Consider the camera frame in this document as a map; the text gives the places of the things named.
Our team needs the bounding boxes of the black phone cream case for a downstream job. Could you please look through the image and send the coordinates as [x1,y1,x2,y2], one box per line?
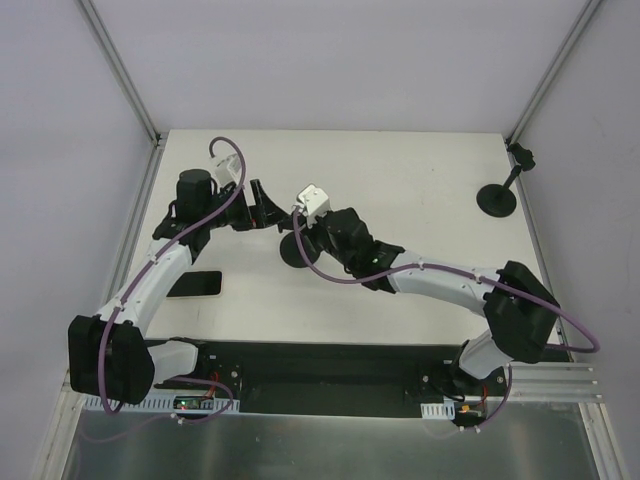
[167,270,223,298]

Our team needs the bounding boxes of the right white cable duct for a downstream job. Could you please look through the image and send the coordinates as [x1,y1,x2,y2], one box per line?
[420,401,456,421]

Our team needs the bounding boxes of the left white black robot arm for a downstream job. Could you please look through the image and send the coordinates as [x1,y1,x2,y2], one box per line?
[68,169,288,414]

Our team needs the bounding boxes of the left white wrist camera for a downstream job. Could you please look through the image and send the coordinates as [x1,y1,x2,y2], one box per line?
[214,154,243,187]

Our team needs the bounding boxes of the right aluminium frame post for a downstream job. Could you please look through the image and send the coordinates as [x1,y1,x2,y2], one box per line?
[505,0,605,145]

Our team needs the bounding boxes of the left aluminium frame post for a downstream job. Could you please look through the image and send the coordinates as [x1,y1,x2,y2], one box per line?
[75,0,162,146]

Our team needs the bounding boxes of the aluminium frame post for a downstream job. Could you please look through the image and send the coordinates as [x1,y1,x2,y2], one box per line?
[505,0,605,145]
[75,0,162,146]

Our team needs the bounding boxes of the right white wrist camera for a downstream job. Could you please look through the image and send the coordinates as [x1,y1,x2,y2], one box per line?
[293,184,331,228]

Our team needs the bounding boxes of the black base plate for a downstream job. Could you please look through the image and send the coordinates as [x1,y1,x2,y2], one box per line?
[156,340,507,418]

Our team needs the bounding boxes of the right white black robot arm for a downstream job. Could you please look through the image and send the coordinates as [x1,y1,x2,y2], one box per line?
[278,208,558,395]

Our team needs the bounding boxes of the left white cable duct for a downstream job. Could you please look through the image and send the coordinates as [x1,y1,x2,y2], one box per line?
[82,394,242,416]

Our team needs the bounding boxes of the white cable duct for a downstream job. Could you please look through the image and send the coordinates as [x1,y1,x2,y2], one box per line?
[420,401,456,421]
[82,394,242,416]

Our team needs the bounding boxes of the black phone stand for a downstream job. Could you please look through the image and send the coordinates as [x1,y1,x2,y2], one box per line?
[279,232,322,269]
[476,143,536,218]

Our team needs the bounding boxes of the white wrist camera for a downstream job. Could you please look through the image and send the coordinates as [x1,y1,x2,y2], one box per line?
[293,184,331,228]
[214,154,243,187]

